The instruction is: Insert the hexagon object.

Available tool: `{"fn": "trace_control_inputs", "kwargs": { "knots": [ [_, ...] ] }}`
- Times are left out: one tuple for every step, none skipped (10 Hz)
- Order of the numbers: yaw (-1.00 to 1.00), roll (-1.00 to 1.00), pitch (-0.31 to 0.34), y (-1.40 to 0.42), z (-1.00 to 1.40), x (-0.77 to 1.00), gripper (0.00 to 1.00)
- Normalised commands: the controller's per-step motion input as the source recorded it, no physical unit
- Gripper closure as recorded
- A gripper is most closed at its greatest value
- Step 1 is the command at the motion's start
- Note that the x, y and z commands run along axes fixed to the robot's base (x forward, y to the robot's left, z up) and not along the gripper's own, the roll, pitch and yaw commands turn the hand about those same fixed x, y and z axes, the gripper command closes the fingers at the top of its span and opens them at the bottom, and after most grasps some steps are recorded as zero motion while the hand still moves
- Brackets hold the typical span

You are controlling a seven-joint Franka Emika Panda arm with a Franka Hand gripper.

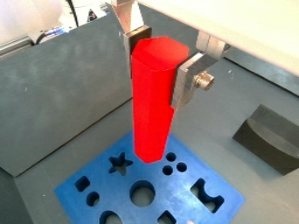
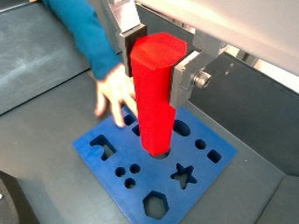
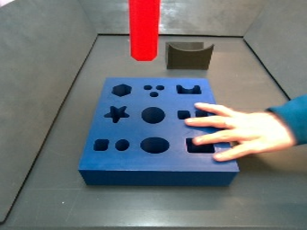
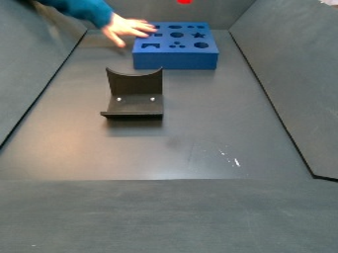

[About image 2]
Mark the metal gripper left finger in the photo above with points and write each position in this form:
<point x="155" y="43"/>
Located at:
<point x="129" y="28"/>

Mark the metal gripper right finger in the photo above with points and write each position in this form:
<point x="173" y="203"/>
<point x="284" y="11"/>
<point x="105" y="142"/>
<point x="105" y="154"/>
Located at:
<point x="188" y="72"/>

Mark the red hexagonal prism peg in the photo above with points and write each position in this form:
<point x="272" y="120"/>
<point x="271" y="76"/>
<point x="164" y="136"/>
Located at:
<point x="156" y="52"/>

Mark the forearm in teal sleeve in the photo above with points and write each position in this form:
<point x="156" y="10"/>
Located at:
<point x="80" y="19"/>

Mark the black object at corner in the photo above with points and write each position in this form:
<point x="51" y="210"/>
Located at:
<point x="14" y="207"/>

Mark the person's bare hand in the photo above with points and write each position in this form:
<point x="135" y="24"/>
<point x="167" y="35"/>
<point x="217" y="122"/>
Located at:
<point x="115" y="90"/>

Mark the blue shape-sorting board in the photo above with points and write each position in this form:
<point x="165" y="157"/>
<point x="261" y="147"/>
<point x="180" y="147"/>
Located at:
<point x="155" y="189"/>

